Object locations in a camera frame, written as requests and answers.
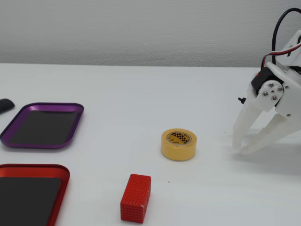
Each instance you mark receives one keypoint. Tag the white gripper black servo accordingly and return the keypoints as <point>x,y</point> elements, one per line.
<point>270,97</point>

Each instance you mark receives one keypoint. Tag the yellow masking tape roll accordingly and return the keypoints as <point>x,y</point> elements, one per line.
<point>178,153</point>

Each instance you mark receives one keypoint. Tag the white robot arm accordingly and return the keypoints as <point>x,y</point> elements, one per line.
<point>292,42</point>

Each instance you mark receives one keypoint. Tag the small black connector plug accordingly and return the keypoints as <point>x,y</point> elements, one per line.
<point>241,100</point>

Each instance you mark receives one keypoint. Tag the red textured block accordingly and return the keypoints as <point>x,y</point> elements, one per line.
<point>135,200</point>

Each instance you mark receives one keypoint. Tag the red metal tray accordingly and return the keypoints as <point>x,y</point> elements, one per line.
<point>62,188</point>

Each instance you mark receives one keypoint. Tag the purple metal tray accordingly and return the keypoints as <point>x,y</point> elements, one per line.
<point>14,143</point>

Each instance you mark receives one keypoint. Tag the black rounded object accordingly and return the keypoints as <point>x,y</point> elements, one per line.
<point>5,104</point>

